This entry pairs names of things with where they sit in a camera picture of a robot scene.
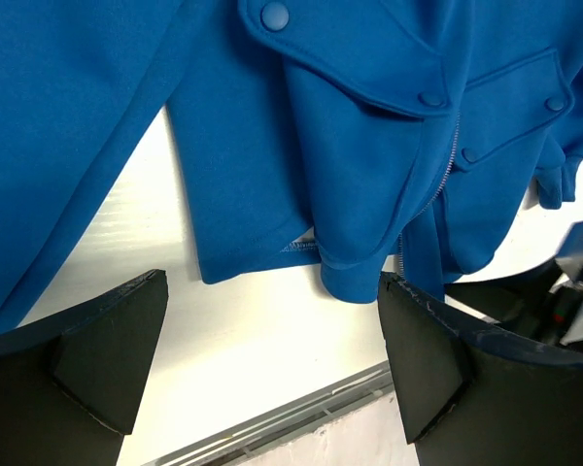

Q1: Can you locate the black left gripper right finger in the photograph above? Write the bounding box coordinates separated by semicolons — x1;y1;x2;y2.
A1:
378;273;583;465

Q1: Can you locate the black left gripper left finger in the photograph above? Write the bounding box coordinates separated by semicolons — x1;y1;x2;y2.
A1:
0;270;168;465

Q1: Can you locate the blue zip jacket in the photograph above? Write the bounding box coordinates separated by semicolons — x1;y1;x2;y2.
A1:
0;1;583;334

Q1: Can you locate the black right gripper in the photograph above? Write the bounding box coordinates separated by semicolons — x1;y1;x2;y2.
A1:
446;221;583;348

